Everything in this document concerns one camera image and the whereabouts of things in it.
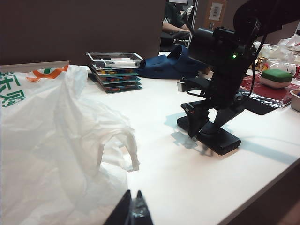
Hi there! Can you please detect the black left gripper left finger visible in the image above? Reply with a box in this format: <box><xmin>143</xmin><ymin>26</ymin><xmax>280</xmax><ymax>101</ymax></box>
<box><xmin>110</xmin><ymin>189</ymin><xmax>132</xmax><ymax>225</ymax></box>

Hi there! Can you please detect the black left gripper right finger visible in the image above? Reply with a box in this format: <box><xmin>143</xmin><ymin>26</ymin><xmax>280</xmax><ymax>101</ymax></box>
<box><xmin>131</xmin><ymin>189</ymin><xmax>154</xmax><ymax>225</ymax></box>

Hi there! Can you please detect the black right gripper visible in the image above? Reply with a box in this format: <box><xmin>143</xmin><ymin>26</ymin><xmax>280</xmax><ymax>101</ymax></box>
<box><xmin>177</xmin><ymin>53</ymin><xmax>256</xmax><ymax>138</ymax></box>

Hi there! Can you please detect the black power bank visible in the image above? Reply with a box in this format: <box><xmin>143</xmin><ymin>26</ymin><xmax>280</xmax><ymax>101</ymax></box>
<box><xmin>177</xmin><ymin>116</ymin><xmax>241</xmax><ymax>156</ymax></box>

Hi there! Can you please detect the white plastic shopping bag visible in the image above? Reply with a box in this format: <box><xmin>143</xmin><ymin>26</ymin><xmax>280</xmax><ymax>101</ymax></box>
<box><xmin>0</xmin><ymin>64</ymin><xmax>141</xmax><ymax>225</ymax></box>

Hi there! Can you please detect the white crumpled plastic bag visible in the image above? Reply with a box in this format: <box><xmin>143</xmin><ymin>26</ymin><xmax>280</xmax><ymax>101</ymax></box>
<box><xmin>276</xmin><ymin>34</ymin><xmax>300</xmax><ymax>56</ymax></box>

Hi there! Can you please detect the red glossy mat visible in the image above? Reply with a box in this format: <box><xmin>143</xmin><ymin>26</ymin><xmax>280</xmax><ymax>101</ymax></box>
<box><xmin>239</xmin><ymin>72</ymin><xmax>293</xmax><ymax>108</ymax></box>

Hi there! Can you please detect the blue foam slipper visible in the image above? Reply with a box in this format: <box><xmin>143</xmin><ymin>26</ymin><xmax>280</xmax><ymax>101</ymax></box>
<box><xmin>135</xmin><ymin>55</ymin><xmax>209</xmax><ymax>80</ymax></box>
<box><xmin>166</xmin><ymin>44</ymin><xmax>196</xmax><ymax>68</ymax></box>

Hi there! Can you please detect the green white case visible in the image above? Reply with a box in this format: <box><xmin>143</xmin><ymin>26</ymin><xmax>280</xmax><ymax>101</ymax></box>
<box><xmin>259</xmin><ymin>69</ymin><xmax>293</xmax><ymax>90</ymax></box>

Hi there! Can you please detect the grey tray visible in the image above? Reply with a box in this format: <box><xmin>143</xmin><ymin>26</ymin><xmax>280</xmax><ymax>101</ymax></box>
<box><xmin>290</xmin><ymin>89</ymin><xmax>300</xmax><ymax>111</ymax></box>

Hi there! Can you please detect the white red printed package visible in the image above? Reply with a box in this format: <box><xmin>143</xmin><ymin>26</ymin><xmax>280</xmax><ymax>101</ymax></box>
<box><xmin>269</xmin><ymin>61</ymin><xmax>300</xmax><ymax>80</ymax></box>

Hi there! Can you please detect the teal colourful flat box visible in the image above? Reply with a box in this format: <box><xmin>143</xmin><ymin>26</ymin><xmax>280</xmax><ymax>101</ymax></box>
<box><xmin>97</xmin><ymin>79</ymin><xmax>143</xmax><ymax>89</ymax></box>
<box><xmin>100</xmin><ymin>84</ymin><xmax>143</xmax><ymax>95</ymax></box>
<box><xmin>93</xmin><ymin>74</ymin><xmax>141</xmax><ymax>84</ymax></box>
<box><xmin>90</xmin><ymin>67</ymin><xmax>139</xmax><ymax>77</ymax></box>

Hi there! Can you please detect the brown cardboard box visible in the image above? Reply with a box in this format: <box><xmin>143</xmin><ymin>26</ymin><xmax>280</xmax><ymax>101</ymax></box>
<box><xmin>203</xmin><ymin>0</ymin><xmax>227</xmax><ymax>30</ymax></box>

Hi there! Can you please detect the seated person green shirt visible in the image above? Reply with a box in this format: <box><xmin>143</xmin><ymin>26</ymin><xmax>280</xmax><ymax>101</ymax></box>
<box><xmin>161</xmin><ymin>1</ymin><xmax>192</xmax><ymax>32</ymax></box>

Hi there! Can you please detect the clear plastic case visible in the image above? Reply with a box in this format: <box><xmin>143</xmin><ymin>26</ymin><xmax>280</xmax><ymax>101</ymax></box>
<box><xmin>85</xmin><ymin>52</ymin><xmax>144</xmax><ymax>70</ymax></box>

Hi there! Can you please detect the brown desk partition panel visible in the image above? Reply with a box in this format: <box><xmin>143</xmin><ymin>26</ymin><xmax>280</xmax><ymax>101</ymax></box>
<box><xmin>0</xmin><ymin>0</ymin><xmax>166</xmax><ymax>68</ymax></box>

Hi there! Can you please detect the beige wooden strip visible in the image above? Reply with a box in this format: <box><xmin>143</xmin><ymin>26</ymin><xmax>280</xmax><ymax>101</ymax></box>
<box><xmin>0</xmin><ymin>60</ymin><xmax>70</xmax><ymax>73</ymax></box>

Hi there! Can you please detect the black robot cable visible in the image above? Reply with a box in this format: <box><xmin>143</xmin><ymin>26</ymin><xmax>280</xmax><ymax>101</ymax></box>
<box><xmin>248</xmin><ymin>18</ymin><xmax>269</xmax><ymax>99</ymax></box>

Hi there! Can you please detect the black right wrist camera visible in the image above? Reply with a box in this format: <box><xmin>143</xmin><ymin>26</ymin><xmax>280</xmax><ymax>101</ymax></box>
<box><xmin>188</xmin><ymin>26</ymin><xmax>238</xmax><ymax>65</ymax></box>

